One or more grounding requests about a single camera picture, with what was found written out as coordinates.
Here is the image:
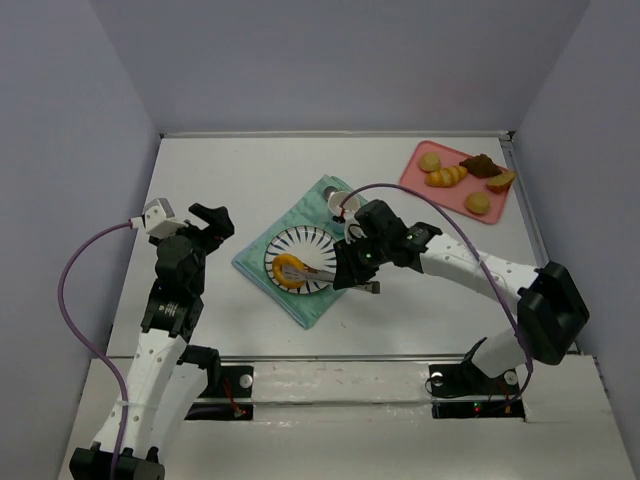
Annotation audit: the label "ring donut bread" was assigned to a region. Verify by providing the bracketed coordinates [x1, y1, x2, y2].
[272, 253, 307, 289]

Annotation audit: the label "metal tongs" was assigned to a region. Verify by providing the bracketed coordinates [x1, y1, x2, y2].
[285, 267, 381, 295]

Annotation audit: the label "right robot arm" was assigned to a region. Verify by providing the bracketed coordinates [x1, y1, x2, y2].
[332, 200, 590, 393]

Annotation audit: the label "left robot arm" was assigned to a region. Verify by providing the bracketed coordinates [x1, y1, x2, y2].
[69, 198, 235, 479]

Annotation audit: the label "croissant bread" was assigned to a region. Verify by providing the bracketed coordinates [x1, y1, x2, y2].
[425, 165, 468, 188]

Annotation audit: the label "chocolate bread piece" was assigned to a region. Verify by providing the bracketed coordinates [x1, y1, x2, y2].
[459, 154, 502, 179]

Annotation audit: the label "light blue mug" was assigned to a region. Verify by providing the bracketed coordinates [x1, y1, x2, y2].
[327, 191, 361, 235]

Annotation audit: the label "striped white plate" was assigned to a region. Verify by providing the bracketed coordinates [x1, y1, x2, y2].
[264, 225, 337, 295]

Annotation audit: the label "metal spoon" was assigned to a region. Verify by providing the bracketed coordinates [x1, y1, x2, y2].
[323, 186, 338, 201]

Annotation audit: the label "teal cloth placemat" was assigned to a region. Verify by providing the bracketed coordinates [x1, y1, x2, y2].
[232, 175, 351, 329]

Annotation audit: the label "round bun upper left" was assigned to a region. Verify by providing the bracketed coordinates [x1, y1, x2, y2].
[418, 152, 441, 173]

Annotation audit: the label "round bun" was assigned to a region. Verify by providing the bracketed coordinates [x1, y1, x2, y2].
[464, 192, 491, 215]
[418, 152, 441, 173]

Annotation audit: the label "pink tray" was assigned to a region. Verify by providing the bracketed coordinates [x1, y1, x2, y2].
[398, 140, 511, 225]

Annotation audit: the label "round bun lower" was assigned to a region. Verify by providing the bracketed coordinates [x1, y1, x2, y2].
[464, 192, 491, 215]

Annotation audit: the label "sliced cake piece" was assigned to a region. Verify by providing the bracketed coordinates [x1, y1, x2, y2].
[486, 171, 516, 194]

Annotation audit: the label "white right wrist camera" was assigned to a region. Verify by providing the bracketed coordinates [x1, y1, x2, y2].
[338, 210, 366, 244]

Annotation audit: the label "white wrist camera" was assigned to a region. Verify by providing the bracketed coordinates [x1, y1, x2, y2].
[142, 198, 184, 240]
[338, 210, 366, 244]

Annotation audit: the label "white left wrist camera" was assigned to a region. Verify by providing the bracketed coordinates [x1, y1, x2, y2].
[142, 198, 184, 240]

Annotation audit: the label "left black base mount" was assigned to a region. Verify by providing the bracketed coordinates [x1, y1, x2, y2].
[185, 365, 254, 422]

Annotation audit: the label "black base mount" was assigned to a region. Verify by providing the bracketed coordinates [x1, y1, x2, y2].
[425, 364, 525, 419]
[185, 365, 254, 422]

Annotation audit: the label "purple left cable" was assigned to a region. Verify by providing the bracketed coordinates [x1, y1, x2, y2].
[57, 219, 146, 480]

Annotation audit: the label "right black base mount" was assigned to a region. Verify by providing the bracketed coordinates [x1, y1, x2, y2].
[425, 364, 525, 419]

